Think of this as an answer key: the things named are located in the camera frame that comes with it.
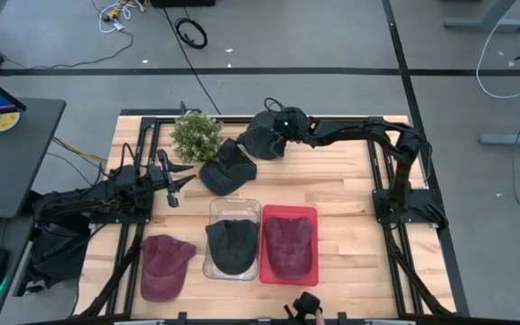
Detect black desk top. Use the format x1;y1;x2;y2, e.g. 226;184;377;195
0;97;67;220

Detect coiled black cable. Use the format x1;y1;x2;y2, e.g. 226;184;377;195
173;17;209;50

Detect red plastic bin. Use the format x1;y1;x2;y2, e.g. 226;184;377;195
258;204;320;287

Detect white cable bundle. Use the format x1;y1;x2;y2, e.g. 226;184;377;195
90;0;146;35

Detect black fabric cover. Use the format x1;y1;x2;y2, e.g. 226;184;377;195
24;216;94;294

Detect clear plastic bin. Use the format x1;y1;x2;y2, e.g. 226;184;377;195
202;197;263;282

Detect black baseball cap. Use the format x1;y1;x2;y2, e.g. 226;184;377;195
198;138;258;197
205;218;261;275
236;110;288;161

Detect yellow cables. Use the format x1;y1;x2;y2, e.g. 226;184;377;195
51;136;108;164

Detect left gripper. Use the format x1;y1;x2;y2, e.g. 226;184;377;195
142;148;198;209

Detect thin black cable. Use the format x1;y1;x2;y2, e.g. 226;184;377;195
0;30;135;71

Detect potted green plant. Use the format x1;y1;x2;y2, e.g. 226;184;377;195
169;111;224;164

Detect black aluminium frame rail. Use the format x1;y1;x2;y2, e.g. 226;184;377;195
119;107;410;125
367;116;458;317
77;116;161;317
74;311;471;325

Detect grey desk leg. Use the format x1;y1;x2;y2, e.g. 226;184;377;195
442;0;520;33
479;121;520;148

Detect long black cable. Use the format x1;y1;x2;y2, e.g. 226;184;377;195
162;6;222;115

